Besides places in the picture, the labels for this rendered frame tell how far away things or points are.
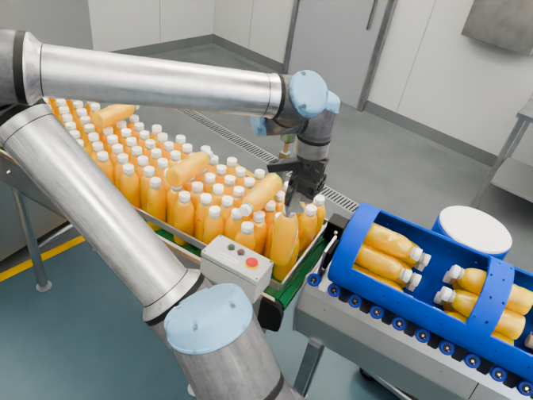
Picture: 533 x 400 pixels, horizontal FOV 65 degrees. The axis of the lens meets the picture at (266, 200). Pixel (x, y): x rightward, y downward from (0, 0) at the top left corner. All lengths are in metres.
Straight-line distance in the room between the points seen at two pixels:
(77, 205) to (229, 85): 0.36
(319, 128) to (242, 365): 0.58
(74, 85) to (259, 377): 0.56
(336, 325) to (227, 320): 0.84
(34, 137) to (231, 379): 0.55
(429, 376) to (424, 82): 3.73
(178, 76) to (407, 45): 4.20
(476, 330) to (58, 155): 1.11
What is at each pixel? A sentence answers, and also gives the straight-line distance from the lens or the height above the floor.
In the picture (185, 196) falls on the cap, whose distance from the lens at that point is 1.45.
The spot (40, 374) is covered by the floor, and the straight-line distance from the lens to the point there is 2.41.
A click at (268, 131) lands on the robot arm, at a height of 1.55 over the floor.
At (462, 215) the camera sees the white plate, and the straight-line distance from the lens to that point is 1.88.
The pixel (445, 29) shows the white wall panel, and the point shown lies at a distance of 4.71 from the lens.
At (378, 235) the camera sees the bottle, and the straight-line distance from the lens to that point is 1.33.
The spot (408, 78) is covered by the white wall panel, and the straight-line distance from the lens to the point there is 4.90.
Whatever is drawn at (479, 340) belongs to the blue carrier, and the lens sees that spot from 1.34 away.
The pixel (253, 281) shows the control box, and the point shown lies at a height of 1.09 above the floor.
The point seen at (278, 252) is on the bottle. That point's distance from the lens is 1.30.
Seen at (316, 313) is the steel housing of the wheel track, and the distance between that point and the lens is 1.50.
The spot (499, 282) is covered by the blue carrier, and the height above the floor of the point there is 1.23.
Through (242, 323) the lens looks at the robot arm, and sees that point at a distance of 0.71.
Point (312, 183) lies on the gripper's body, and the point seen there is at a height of 1.39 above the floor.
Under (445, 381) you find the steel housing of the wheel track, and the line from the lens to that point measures 1.51.
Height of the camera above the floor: 2.00
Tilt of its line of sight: 37 degrees down
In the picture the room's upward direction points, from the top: 10 degrees clockwise
